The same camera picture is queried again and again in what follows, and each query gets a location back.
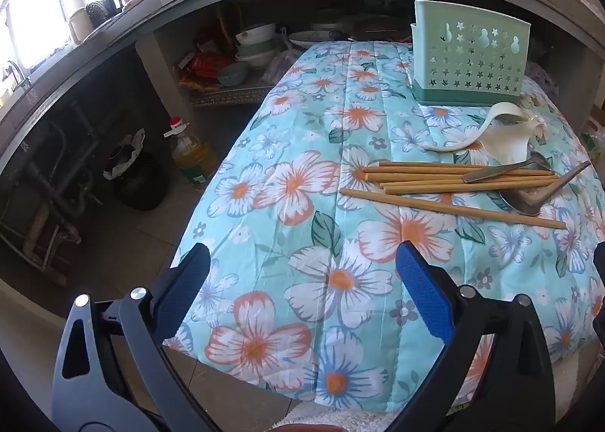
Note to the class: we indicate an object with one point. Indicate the red snack packets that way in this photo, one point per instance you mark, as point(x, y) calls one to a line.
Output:
point(203, 65)

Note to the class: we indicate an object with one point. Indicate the pale green bowl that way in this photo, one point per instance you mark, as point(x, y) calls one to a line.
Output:
point(255, 49)

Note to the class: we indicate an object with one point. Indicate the wooden chopsticks bundle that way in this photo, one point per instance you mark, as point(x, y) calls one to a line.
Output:
point(449, 183)

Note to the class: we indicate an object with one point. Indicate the white plastic bag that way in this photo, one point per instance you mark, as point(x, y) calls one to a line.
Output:
point(134, 141)

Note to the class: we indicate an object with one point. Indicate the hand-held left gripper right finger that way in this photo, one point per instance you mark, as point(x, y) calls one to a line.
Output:
point(425, 290)

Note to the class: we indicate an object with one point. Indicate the white floral bowl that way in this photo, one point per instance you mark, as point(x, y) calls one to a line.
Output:
point(255, 35)

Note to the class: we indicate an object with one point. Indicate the metal faucet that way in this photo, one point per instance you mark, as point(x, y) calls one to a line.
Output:
point(19, 77)

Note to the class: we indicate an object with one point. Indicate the white mug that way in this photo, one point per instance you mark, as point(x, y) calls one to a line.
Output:
point(80, 27)

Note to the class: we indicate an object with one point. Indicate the bamboo chopstick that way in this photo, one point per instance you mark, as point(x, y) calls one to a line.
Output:
point(449, 165)
point(425, 172)
point(425, 190)
point(416, 178)
point(425, 204)

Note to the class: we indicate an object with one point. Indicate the floral quilted blanket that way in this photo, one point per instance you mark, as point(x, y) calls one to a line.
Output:
point(302, 233)

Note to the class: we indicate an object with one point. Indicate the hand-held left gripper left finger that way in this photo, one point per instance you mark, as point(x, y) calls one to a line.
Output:
point(182, 292)

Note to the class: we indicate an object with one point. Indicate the patterned metal shelf rack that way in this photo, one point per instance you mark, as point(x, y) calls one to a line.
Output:
point(222, 95)

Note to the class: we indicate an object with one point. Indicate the clear plastic bag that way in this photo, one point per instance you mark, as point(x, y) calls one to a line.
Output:
point(279, 67)

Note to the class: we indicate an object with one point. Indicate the green printed plastic bag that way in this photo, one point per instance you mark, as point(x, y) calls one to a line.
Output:
point(593, 139)

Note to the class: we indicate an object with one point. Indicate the blue bowl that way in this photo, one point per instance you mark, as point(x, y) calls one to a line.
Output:
point(232, 75)

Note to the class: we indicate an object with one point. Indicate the cooking oil bottle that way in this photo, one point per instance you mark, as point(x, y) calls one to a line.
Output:
point(194, 157)

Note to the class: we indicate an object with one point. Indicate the metal spoon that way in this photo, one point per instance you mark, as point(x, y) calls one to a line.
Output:
point(522, 202)
point(482, 173)

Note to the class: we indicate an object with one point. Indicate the green perforated utensil holder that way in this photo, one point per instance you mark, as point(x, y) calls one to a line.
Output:
point(468, 63)

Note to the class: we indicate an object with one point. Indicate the under-sink drain pipes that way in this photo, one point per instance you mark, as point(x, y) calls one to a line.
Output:
point(35, 233)

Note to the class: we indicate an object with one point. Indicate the white plate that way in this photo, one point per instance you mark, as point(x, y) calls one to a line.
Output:
point(307, 38)

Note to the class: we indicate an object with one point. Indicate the bright window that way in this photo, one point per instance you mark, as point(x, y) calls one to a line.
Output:
point(35, 11)

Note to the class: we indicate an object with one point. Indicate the black mug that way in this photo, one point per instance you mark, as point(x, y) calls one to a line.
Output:
point(113, 4)

